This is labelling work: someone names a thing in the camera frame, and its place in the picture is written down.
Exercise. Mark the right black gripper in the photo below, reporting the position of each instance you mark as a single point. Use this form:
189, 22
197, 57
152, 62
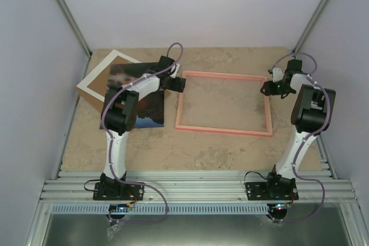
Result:
270, 90

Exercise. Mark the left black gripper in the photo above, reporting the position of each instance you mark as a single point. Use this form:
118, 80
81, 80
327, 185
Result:
174, 86

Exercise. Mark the sunset landscape photo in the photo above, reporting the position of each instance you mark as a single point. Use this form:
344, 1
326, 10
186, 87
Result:
150, 108

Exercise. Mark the pink picture frame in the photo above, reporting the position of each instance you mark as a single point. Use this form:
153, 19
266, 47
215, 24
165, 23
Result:
226, 76

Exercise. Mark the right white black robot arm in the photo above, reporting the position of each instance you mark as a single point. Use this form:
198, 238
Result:
310, 116

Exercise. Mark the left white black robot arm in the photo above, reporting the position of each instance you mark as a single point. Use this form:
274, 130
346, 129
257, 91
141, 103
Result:
118, 117

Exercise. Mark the white mat brown backing board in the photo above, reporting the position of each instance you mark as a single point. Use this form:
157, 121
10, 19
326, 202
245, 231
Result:
93, 87

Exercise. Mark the right circuit board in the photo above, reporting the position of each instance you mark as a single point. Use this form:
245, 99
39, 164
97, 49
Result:
281, 206

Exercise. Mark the circuit board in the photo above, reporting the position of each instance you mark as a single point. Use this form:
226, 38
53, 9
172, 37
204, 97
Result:
121, 208
281, 206

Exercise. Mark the left circuit board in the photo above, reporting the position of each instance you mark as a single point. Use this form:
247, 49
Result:
121, 208

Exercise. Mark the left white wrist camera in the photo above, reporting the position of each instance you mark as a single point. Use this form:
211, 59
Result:
174, 70

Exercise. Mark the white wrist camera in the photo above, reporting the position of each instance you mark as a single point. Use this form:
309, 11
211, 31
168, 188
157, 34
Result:
174, 70
277, 74

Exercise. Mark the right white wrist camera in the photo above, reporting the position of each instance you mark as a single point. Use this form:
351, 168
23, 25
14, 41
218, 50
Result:
277, 74

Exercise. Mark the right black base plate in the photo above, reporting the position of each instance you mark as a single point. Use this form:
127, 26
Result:
265, 191

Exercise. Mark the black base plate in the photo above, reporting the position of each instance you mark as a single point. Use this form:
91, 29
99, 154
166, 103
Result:
117, 191
265, 191

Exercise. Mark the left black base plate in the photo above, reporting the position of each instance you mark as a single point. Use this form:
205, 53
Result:
117, 191

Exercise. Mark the blue slotted cable duct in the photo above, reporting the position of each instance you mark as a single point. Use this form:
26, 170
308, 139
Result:
173, 209

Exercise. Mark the aluminium rail platform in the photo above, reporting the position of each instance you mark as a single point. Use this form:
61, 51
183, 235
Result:
196, 187

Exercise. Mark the left aluminium corner post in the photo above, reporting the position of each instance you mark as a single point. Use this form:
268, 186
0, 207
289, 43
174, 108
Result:
74, 27

